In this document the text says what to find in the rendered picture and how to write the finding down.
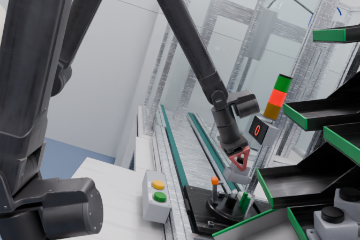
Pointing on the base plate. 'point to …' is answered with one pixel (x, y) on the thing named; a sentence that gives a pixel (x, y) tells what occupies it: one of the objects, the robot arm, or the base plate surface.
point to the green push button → (159, 196)
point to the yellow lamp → (271, 111)
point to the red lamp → (277, 97)
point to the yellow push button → (158, 184)
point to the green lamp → (282, 84)
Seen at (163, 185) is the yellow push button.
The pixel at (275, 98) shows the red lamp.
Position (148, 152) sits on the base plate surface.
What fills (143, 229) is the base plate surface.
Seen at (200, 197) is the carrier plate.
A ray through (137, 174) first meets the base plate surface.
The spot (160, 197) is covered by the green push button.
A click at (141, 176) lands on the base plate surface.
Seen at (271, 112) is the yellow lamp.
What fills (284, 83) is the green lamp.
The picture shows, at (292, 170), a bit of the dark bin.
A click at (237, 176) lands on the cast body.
